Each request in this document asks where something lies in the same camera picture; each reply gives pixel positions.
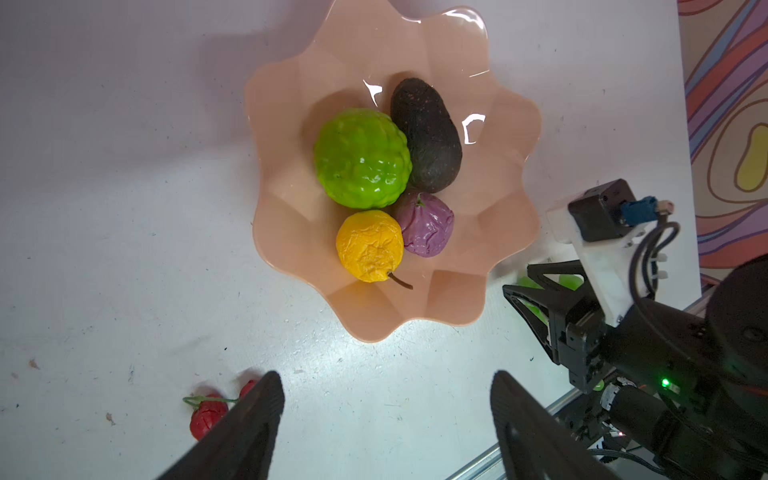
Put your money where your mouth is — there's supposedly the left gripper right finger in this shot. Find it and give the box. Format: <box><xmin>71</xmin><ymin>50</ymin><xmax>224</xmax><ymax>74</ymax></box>
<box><xmin>490</xmin><ymin>370</ymin><xmax>616</xmax><ymax>480</ymax></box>

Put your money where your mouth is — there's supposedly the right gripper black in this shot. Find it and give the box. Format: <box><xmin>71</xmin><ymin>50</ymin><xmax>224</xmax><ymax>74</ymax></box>
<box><xmin>502</xmin><ymin>260</ymin><xmax>612</xmax><ymax>393</ymax></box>

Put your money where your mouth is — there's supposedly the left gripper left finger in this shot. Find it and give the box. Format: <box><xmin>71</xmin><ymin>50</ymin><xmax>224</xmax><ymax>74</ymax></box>
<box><xmin>160</xmin><ymin>371</ymin><xmax>285</xmax><ymax>480</ymax></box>

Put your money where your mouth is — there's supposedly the purple fake fruit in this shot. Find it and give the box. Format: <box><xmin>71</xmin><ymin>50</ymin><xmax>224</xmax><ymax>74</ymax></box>
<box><xmin>393</xmin><ymin>190</ymin><xmax>455</xmax><ymax>258</ymax></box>

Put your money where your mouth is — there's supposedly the yellow fake pear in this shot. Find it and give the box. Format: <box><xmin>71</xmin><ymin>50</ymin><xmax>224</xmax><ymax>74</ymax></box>
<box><xmin>335</xmin><ymin>210</ymin><xmax>413</xmax><ymax>290</ymax></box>

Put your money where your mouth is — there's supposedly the dark fake avocado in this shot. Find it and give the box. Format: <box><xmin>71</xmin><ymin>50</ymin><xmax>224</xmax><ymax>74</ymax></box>
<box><xmin>390</xmin><ymin>77</ymin><xmax>463</xmax><ymax>193</ymax></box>

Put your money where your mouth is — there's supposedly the bumpy green fake fruit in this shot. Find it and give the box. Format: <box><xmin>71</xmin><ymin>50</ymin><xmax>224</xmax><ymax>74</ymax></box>
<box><xmin>313</xmin><ymin>108</ymin><xmax>412</xmax><ymax>210</ymax></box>

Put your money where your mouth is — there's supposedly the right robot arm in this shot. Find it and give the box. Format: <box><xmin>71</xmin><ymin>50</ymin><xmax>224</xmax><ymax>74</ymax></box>
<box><xmin>503</xmin><ymin>256</ymin><xmax>767</xmax><ymax>479</ymax></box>

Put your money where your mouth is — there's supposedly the red fake cherry pair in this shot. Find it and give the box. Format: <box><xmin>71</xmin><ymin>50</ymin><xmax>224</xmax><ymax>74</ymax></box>
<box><xmin>182</xmin><ymin>377</ymin><xmax>261</xmax><ymax>440</ymax></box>

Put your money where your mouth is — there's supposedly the pink scalloped fruit bowl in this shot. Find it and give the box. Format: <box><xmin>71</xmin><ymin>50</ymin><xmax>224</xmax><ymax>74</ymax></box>
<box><xmin>245</xmin><ymin>1</ymin><xmax>541</xmax><ymax>343</ymax></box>

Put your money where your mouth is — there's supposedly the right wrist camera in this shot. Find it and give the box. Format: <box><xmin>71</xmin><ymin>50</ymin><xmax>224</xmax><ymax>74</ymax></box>
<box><xmin>546</xmin><ymin>179</ymin><xmax>674</xmax><ymax>327</ymax></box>

